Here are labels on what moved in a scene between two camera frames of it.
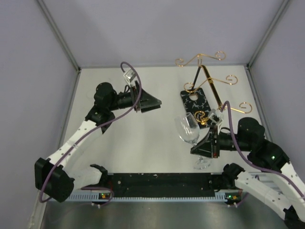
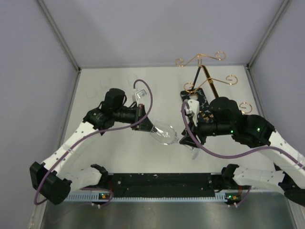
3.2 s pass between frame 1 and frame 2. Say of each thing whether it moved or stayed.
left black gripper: moved
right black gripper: moved
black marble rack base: stayed
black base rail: stayed
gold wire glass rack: stayed
